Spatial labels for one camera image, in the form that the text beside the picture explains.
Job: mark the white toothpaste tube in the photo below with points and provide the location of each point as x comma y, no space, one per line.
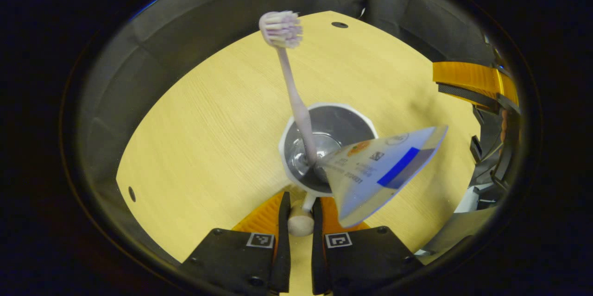
366,180

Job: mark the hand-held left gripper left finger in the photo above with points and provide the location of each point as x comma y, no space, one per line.
283,249

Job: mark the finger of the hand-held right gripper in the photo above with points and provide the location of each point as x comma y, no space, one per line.
468,92
509,92

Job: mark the black backdrop cloth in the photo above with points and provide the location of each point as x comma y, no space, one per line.
185,18

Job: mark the pink toothbrush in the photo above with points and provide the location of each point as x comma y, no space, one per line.
296,101

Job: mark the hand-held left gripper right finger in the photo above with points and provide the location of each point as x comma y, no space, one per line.
318,254

